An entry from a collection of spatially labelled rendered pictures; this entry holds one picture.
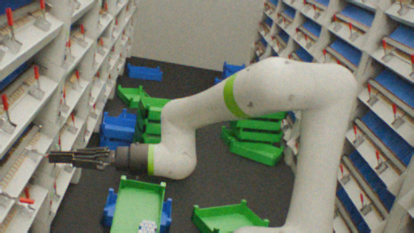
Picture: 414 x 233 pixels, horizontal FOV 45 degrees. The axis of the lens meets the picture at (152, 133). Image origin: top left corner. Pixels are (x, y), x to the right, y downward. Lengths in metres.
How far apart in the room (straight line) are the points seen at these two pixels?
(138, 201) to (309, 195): 1.15
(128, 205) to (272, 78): 1.29
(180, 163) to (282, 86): 0.45
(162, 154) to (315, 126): 0.45
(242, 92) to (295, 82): 0.12
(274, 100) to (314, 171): 0.23
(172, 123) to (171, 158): 0.10
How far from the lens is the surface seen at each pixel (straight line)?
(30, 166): 1.49
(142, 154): 1.43
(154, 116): 2.60
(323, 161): 1.23
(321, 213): 1.26
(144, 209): 2.23
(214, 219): 2.45
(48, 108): 1.65
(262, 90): 1.09
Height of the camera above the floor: 1.23
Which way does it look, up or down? 22 degrees down
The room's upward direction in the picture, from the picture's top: 10 degrees clockwise
